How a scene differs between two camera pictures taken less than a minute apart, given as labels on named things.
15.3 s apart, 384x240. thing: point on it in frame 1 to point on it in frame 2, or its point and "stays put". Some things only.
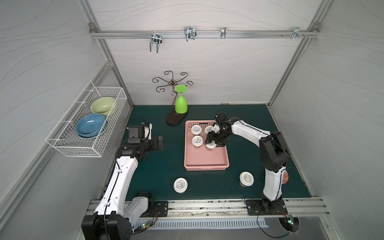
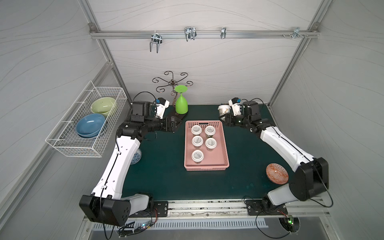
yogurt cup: [246, 179] to [224, 109]
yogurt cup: [180, 185] to [197, 156]
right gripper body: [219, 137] to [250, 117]
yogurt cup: [208, 128] stays put
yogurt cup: [196, 129] stays put
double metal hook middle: [190, 32] stays put
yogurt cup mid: [197, 141] stays put
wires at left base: [146, 225] stays put
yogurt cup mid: [209, 147] stays put
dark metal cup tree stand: [173, 118] stays put
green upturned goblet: [181, 104] stays put
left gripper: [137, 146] to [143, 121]
